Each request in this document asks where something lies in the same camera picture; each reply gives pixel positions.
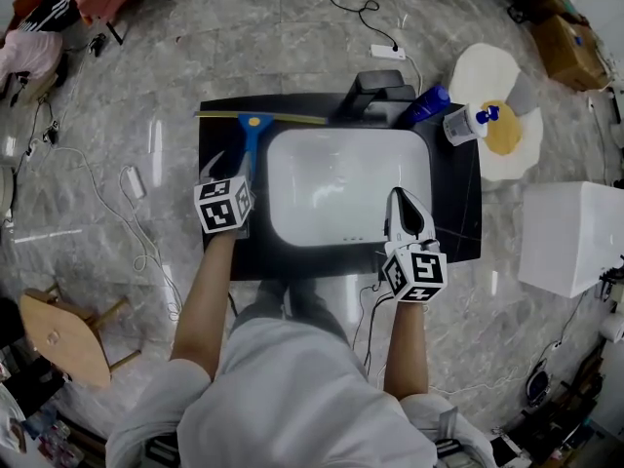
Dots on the cardboard box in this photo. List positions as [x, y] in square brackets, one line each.
[565, 51]

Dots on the black faucet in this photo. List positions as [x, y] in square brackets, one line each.
[371, 86]

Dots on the blue squeegee with yellow blade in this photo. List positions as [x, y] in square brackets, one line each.
[253, 132]

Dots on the white power adapter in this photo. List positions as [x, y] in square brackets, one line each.
[135, 183]

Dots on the fried egg shaped rug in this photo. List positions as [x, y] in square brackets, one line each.
[482, 71]

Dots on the person's grey trousers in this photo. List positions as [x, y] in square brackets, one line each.
[312, 310]

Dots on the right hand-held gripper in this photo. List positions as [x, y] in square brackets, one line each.
[424, 271]

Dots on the white power strip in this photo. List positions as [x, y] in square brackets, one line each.
[386, 51]

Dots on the black and white garment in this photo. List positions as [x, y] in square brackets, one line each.
[49, 8]

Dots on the person's right forearm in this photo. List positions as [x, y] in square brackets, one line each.
[407, 349]

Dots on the wooden stool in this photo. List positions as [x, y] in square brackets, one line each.
[63, 334]

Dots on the round black device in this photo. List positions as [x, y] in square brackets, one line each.
[538, 383]

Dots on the black vanity cabinet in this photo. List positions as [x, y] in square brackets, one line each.
[456, 193]

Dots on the person's white shirt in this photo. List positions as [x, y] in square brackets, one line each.
[292, 398]

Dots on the white storage box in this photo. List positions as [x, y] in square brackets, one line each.
[565, 234]

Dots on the person's left forearm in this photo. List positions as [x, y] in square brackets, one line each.
[205, 300]

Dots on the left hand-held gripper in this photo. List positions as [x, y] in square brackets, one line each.
[222, 207]

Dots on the pink garment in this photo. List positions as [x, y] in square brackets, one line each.
[29, 54]

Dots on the white bottle with blue cap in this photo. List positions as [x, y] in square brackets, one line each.
[460, 126]

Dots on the white sink basin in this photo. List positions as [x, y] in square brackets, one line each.
[336, 173]

